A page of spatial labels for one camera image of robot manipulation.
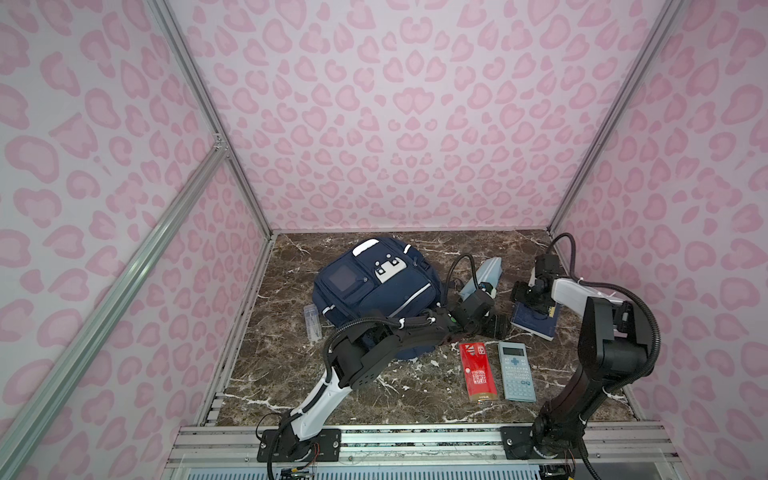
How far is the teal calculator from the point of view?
2.68 feet

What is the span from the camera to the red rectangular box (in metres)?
0.83

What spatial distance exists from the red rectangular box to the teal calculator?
43mm
